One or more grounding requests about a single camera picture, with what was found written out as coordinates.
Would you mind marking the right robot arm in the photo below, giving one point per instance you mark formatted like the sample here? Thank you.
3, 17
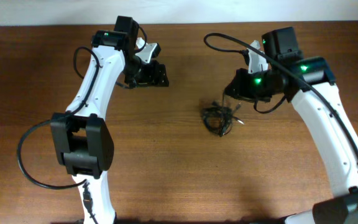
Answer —
276, 65

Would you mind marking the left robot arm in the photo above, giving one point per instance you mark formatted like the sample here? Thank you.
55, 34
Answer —
82, 141

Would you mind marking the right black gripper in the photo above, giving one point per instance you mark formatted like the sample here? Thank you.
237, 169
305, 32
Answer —
239, 86

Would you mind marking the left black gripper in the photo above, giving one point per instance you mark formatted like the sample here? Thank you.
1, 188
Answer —
155, 74

